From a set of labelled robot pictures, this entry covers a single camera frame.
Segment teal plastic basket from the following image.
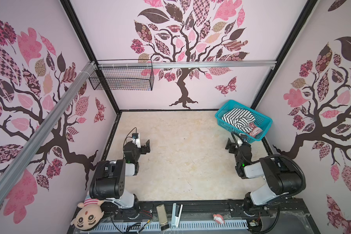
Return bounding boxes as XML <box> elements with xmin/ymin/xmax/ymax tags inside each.
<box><xmin>215</xmin><ymin>100</ymin><xmax>273</xmax><ymax>143</ymax></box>

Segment black white striped tank top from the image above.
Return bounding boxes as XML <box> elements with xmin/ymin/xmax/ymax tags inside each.
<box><xmin>222</xmin><ymin>108</ymin><xmax>255</xmax><ymax>133</ymax></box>

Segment aluminium rail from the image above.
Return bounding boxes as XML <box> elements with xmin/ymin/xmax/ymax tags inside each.
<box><xmin>0</xmin><ymin>61</ymin><xmax>96</xmax><ymax>205</ymax></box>
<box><xmin>98</xmin><ymin>60</ymin><xmax>277</xmax><ymax>69</ymax></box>

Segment aluminium rail left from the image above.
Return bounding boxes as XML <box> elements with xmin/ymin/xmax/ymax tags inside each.
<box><xmin>0</xmin><ymin>61</ymin><xmax>96</xmax><ymax>205</ymax></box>

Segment white stapler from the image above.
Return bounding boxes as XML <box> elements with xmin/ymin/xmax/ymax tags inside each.
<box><xmin>171</xmin><ymin>203</ymin><xmax>183</xmax><ymax>229</ymax></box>

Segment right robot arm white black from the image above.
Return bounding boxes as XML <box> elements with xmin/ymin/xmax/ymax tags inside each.
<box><xmin>225</xmin><ymin>138</ymin><xmax>306</xmax><ymax>216</ymax></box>

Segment plush doll head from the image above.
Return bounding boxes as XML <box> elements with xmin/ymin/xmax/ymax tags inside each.
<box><xmin>70</xmin><ymin>196</ymin><xmax>104</xmax><ymax>231</ymax></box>

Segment aluminium rail back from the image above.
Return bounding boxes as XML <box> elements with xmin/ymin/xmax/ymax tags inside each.
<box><xmin>98</xmin><ymin>60</ymin><xmax>277</xmax><ymax>69</ymax></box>

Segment black wire basket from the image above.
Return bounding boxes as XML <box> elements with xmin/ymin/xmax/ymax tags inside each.
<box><xmin>89</xmin><ymin>58</ymin><xmax>155</xmax><ymax>91</ymax></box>

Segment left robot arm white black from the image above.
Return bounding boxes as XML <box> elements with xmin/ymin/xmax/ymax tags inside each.
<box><xmin>89</xmin><ymin>140</ymin><xmax>151</xmax><ymax>218</ymax></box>

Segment white slotted cable duct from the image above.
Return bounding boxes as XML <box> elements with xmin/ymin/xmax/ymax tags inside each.
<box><xmin>87</xmin><ymin>220</ymin><xmax>249</xmax><ymax>234</ymax></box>

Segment silver rectangular block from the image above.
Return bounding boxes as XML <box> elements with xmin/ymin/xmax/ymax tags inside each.
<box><xmin>156</xmin><ymin>204</ymin><xmax>169</xmax><ymax>231</ymax></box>

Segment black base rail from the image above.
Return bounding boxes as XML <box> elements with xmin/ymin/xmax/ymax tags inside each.
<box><xmin>99</xmin><ymin>198</ymin><xmax>281</xmax><ymax>221</ymax></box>

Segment red white teeth toy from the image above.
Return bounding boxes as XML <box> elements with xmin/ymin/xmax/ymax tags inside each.
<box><xmin>213</xmin><ymin>214</ymin><xmax>225</xmax><ymax>225</ymax></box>

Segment red white striped tank top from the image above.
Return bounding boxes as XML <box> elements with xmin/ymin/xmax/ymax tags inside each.
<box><xmin>249</xmin><ymin>122</ymin><xmax>263</xmax><ymax>138</ymax></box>

